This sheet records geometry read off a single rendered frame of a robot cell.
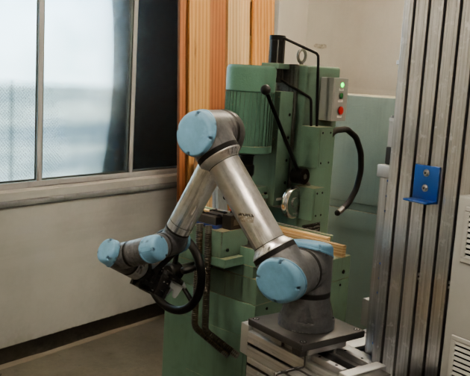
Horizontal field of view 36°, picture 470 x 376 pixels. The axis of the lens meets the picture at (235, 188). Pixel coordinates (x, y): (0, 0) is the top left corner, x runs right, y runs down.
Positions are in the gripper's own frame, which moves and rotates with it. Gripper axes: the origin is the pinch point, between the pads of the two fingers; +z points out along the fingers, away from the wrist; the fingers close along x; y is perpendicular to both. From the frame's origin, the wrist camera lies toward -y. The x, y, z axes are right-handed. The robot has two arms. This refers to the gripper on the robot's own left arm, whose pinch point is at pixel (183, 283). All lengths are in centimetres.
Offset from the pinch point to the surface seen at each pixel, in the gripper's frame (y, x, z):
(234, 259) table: -14.8, 4.3, 13.5
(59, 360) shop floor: 46, -132, 81
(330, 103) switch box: -84, 5, 29
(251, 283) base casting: -10.1, 8.0, 21.8
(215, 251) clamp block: -14.7, 0.0, 8.1
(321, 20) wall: -228, -144, 179
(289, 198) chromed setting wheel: -45, 2, 31
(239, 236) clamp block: -22.8, 2.3, 13.4
